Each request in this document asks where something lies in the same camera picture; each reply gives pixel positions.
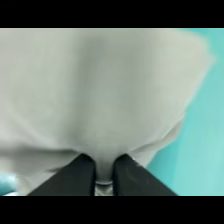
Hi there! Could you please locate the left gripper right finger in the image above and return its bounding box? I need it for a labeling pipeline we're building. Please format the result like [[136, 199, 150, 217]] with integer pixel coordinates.
[[112, 153, 178, 197]]

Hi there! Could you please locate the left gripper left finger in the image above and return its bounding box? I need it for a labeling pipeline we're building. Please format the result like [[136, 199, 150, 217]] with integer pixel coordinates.
[[28, 152, 98, 197]]

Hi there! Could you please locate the taupe T-shirt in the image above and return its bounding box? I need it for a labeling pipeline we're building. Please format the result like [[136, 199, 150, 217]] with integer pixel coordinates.
[[0, 28, 216, 197]]

